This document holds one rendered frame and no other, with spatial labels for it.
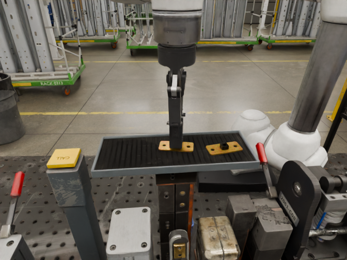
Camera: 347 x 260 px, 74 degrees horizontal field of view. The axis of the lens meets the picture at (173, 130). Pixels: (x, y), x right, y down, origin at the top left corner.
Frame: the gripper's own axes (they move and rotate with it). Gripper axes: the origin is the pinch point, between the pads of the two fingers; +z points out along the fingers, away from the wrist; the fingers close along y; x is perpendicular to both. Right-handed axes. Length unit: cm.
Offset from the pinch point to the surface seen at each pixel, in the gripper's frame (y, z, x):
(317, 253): 12.1, 23.6, 34.3
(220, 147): -0.4, 3.8, 10.7
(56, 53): -520, 107, -352
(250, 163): 5.1, 3.9, 17.0
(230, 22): -698, 49, 93
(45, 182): -29, 50, -66
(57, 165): 9.4, 4.4, -25.7
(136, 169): 9.9, 3.8, -7.6
